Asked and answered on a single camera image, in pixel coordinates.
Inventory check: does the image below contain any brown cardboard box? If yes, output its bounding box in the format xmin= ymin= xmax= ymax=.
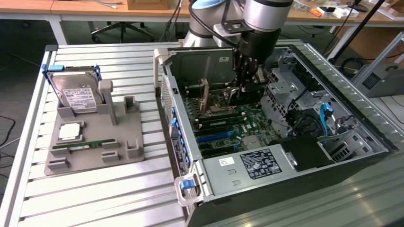
xmin=378 ymin=0 xmax=404 ymax=22

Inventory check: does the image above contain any blue disk wire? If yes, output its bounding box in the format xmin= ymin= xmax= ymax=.
xmin=319 ymin=102 xmax=334 ymax=138

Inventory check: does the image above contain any grey power supply unit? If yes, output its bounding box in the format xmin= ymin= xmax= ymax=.
xmin=202 ymin=143 xmax=306 ymax=198

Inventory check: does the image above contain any black round stand base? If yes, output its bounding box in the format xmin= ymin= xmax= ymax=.
xmin=346 ymin=1 xmax=370 ymax=13

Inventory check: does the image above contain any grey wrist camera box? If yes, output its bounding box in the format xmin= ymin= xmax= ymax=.
xmin=214 ymin=20 xmax=254 ymax=47

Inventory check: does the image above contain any grey metal cabinet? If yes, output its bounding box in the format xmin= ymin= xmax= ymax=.
xmin=352 ymin=32 xmax=404 ymax=99

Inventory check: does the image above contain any grey metal disk bay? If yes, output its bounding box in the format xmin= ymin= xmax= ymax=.
xmin=262 ymin=51 xmax=332 ymax=114

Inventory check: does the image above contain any grey flat wire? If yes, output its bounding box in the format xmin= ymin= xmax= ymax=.
xmin=319 ymin=131 xmax=358 ymax=145

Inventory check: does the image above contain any silver CPU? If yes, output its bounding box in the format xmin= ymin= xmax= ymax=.
xmin=59 ymin=123 xmax=83 ymax=140

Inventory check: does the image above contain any open black PC case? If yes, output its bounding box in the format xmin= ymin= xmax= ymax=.
xmin=154 ymin=44 xmax=399 ymax=227

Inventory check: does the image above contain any grey parts rack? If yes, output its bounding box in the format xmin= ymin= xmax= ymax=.
xmin=44 ymin=79 xmax=146 ymax=177

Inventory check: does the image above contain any silver hard disk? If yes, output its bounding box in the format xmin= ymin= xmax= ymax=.
xmin=50 ymin=70 xmax=106 ymax=114

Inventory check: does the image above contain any white cable on desk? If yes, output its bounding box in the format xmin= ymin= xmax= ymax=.
xmin=95 ymin=0 xmax=123 ymax=9

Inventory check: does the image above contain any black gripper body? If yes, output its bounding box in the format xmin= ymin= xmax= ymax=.
xmin=238 ymin=29 xmax=282 ymax=64

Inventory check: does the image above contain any wooden desk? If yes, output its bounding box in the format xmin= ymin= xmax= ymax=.
xmin=284 ymin=0 xmax=404 ymax=60
xmin=0 ymin=0 xmax=192 ymax=45

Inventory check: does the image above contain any green RAM stick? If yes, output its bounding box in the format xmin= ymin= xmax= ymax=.
xmin=52 ymin=139 xmax=116 ymax=151

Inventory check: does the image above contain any black plastic cable cover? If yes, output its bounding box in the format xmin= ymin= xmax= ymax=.
xmin=270 ymin=135 xmax=336 ymax=173

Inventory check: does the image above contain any black RAM stick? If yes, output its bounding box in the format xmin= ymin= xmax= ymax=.
xmin=198 ymin=115 xmax=247 ymax=130

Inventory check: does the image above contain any green motherboard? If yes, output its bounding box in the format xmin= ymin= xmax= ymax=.
xmin=183 ymin=82 xmax=286 ymax=159

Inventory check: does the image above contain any white box with black top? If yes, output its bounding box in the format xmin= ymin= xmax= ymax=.
xmin=318 ymin=6 xmax=359 ymax=19

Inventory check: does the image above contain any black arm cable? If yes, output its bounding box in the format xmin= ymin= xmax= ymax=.
xmin=190 ymin=0 xmax=240 ymax=48

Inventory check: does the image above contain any wooden box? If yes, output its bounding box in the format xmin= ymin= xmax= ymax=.
xmin=127 ymin=0 xmax=174 ymax=10

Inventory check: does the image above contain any blue expansion slot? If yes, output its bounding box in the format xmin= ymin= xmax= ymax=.
xmin=196 ymin=132 xmax=231 ymax=143

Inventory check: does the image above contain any black office chair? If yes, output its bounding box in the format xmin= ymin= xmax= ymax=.
xmin=91 ymin=21 xmax=156 ymax=44

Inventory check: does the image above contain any hard drive in blue caddy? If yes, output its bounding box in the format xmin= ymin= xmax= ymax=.
xmin=40 ymin=64 xmax=102 ymax=105

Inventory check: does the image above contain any CPU socket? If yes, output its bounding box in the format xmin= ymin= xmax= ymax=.
xmin=207 ymin=104 xmax=235 ymax=116

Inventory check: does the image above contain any graphics card with metal bracket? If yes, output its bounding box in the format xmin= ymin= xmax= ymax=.
xmin=199 ymin=77 xmax=266 ymax=113

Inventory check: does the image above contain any black tripod pole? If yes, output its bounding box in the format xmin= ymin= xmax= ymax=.
xmin=328 ymin=0 xmax=388 ymax=64

